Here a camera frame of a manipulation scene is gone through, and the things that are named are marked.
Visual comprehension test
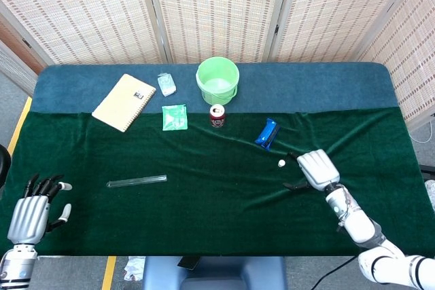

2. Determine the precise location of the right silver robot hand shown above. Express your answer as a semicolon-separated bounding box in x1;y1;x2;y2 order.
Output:
282;149;341;192

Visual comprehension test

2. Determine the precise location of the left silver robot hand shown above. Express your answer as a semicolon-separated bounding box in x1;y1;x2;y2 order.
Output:
6;173;73;246

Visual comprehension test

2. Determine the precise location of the clear glass test tube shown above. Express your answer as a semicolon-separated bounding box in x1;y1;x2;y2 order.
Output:
106;175;168;189

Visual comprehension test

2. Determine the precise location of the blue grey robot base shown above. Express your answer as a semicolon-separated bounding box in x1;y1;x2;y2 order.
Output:
141;255;289;290

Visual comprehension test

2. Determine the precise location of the black round chair part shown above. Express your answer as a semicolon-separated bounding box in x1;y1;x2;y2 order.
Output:
0;143;13;189

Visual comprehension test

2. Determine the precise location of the blue snack packet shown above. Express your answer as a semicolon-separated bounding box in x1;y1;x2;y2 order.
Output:
254;117;281;151

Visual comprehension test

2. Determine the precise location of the blue table cover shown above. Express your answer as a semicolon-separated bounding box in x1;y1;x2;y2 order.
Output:
31;62;399;114

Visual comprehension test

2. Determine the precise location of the yellow floor tape strip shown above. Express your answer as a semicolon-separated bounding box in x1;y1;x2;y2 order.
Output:
5;96;33;158
101;255;117;290

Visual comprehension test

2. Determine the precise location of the red soda can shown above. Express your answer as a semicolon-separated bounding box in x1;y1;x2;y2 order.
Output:
209;104;227;129

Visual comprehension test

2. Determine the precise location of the white plastic object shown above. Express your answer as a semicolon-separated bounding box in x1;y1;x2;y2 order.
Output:
423;179;435;209

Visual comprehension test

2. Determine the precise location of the crumpled white paper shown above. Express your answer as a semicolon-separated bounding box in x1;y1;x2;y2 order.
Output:
122;256;147;281

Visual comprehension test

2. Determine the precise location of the dark green velvet cloth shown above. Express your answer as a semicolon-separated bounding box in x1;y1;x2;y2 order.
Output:
0;107;425;257

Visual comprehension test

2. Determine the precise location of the light green plastic bucket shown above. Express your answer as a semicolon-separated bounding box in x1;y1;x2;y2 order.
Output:
195;57;241;106

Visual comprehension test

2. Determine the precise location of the grey reed screen panel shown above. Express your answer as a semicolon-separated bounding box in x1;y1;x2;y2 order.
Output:
0;41;39;96

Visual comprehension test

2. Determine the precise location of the green sachet packet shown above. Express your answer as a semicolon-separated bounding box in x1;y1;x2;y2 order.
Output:
161;103;189;132

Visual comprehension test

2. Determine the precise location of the tan spiral notebook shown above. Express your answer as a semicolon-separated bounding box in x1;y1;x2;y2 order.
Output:
91;73;158;133

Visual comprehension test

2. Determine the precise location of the woven reed screen panel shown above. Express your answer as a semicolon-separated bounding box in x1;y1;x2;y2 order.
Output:
142;0;293;65
0;0;171;67
356;0;435;131
268;0;425;64

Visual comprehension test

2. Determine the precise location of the brown wooden door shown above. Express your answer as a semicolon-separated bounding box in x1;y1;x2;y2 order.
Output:
0;20;45;75

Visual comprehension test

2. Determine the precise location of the clear plastic tissue pack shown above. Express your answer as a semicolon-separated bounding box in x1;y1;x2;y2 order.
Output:
157;72;177;97

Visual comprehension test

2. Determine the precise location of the black power cable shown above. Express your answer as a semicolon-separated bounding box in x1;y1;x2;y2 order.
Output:
311;255;356;290

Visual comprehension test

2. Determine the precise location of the thin white cable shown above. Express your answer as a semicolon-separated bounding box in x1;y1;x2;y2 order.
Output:
409;113;435;144

